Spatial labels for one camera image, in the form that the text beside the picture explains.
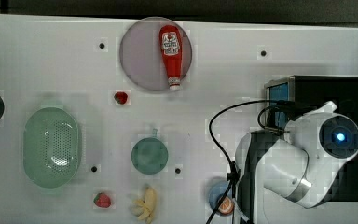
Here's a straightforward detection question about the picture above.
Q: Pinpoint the blue small bowl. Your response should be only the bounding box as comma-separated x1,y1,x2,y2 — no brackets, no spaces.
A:
208,181,233,216

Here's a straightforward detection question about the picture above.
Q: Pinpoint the black toaster oven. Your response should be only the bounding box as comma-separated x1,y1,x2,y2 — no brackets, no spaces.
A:
265,76,358,202

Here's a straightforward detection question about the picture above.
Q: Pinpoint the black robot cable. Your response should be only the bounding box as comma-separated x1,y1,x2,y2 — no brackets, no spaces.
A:
204,98,306,224

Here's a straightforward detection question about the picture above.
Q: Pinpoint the purple round plate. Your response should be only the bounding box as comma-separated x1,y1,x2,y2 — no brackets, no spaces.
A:
119,17,192,91

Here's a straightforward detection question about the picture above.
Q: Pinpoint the green measuring cup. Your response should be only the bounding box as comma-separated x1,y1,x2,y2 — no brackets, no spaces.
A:
131,129,169,175

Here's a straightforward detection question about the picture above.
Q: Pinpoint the peeled toy banana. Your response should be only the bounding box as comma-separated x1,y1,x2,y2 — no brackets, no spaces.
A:
131,187,158,224

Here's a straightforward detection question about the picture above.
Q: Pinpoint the toy strawberry near banana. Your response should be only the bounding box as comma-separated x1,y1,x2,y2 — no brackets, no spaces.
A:
93,192,112,208

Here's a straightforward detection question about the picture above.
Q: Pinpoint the toy orange slice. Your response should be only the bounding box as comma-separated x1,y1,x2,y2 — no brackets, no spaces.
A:
218,196,235,216

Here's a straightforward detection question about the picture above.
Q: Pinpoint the green perforated colander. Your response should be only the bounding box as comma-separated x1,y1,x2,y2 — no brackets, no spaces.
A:
23,107,81,189

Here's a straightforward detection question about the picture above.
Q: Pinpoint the red ketchup bottle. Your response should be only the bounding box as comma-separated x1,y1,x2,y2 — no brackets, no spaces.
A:
159,25,183,91

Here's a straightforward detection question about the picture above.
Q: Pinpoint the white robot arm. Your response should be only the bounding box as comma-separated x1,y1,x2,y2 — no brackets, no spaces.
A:
233,101,358,224

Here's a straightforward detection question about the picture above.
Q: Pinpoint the toy strawberry near plate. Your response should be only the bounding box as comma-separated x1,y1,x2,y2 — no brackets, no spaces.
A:
114,91,129,105

